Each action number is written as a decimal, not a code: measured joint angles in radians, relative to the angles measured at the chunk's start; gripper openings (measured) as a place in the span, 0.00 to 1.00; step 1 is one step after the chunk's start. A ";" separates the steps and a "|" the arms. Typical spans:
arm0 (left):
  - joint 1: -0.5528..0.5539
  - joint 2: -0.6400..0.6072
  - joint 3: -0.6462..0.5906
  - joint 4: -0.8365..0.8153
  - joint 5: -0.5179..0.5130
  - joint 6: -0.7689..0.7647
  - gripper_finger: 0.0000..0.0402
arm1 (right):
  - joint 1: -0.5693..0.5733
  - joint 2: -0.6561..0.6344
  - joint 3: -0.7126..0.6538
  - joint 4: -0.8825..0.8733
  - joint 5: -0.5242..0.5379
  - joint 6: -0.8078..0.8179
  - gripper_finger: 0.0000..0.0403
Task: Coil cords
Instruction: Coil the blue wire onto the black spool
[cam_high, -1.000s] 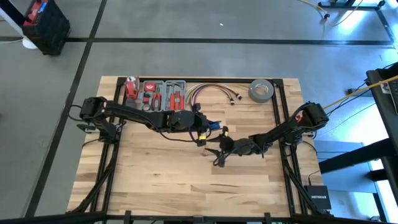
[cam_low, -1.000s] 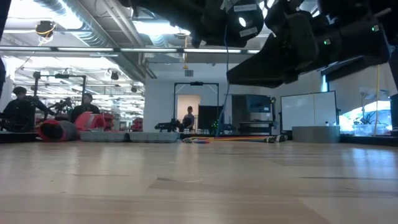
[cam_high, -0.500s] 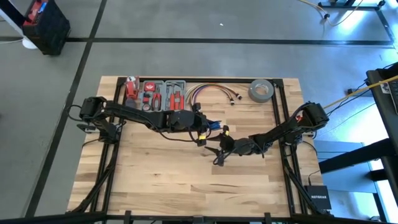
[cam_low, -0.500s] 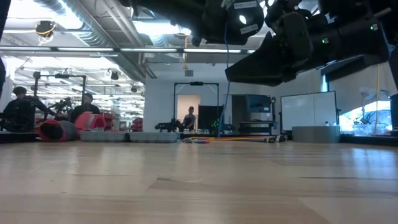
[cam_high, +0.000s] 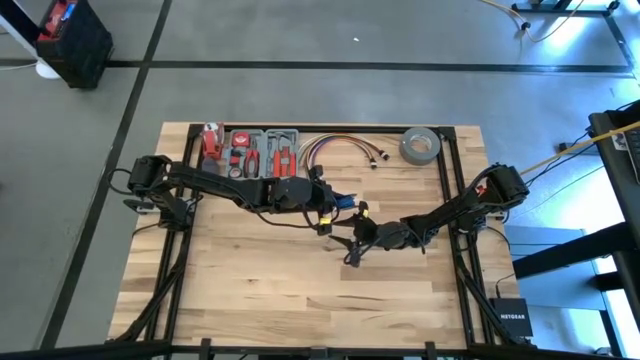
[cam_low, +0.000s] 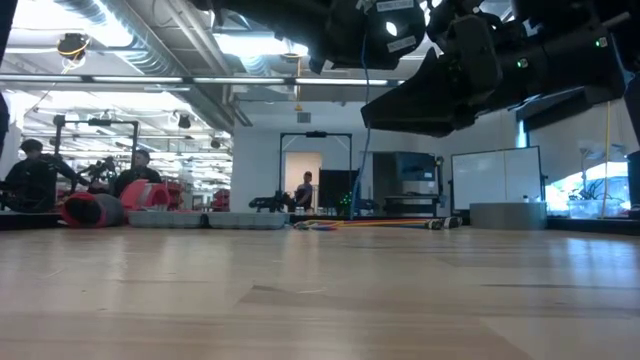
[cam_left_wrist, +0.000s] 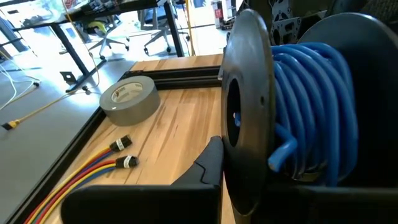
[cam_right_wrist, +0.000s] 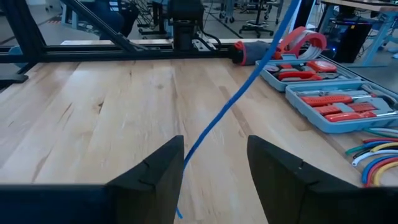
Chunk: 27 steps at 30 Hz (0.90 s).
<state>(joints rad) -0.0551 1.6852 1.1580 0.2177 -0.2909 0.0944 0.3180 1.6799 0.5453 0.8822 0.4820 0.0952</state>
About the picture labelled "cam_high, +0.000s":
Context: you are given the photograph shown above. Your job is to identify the multicoloured wire harness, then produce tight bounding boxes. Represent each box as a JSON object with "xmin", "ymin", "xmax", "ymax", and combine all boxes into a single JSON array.
[
  {"xmin": 305, "ymin": 138, "xmax": 379, "ymax": 185},
  {"xmin": 298, "ymin": 132, "xmax": 392, "ymax": 174}
]

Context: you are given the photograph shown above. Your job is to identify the black Netgear router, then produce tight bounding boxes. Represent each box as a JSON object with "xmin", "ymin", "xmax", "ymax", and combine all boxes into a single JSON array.
[{"xmin": 488, "ymin": 297, "xmax": 534, "ymax": 339}]

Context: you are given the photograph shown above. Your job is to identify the black desk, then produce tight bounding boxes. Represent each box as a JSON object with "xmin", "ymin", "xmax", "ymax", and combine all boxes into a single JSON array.
[{"xmin": 588, "ymin": 99, "xmax": 640, "ymax": 321}]

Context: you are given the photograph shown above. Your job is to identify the yellow floor cable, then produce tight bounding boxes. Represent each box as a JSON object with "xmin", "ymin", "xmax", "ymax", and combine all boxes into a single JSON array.
[{"xmin": 479, "ymin": 0, "xmax": 587, "ymax": 45}]

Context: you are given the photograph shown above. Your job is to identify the grey open tool case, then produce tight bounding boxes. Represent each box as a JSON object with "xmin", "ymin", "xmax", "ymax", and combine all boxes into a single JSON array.
[{"xmin": 222, "ymin": 128, "xmax": 301, "ymax": 180}]

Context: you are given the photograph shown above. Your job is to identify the red-handled pliers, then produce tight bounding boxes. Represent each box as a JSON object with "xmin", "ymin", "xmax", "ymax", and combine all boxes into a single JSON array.
[{"xmin": 243, "ymin": 148, "xmax": 261, "ymax": 177}]

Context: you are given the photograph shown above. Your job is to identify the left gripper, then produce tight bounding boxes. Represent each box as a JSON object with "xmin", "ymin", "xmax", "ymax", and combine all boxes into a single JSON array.
[{"xmin": 272, "ymin": 168, "xmax": 351, "ymax": 214}]

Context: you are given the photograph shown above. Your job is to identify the black metal table frame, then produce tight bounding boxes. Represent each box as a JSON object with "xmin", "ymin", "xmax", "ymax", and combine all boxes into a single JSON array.
[{"xmin": 107, "ymin": 123, "xmax": 531, "ymax": 360}]

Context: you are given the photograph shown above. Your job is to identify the black floor stand frame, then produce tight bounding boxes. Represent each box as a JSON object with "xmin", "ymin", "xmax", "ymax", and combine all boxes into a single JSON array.
[{"xmin": 510, "ymin": 0, "xmax": 640, "ymax": 69}]

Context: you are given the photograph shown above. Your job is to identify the dark bin with red trim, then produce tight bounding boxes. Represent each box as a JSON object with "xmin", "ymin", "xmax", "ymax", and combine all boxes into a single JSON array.
[{"xmin": 38, "ymin": 0, "xmax": 76, "ymax": 42}]

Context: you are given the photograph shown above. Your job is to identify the yellow hanging cable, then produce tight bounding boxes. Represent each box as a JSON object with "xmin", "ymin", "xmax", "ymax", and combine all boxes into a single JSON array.
[{"xmin": 519, "ymin": 119, "xmax": 640, "ymax": 176}]

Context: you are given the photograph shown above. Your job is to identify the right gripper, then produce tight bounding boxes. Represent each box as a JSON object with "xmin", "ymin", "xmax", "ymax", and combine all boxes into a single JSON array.
[{"xmin": 329, "ymin": 202, "xmax": 416, "ymax": 267}]

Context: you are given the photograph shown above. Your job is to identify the black crate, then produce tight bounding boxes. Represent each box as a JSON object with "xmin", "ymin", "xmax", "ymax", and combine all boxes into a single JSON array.
[{"xmin": 52, "ymin": 0, "xmax": 115, "ymax": 90}]

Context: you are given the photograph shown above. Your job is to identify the grey duct tape roll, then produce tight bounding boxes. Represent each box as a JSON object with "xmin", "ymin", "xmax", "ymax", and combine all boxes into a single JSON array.
[{"xmin": 398, "ymin": 126, "xmax": 442, "ymax": 166}]

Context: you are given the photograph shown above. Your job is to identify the light blue table stand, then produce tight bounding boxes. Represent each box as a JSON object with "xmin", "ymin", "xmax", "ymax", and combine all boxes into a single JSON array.
[{"xmin": 0, "ymin": 0, "xmax": 62, "ymax": 81}]

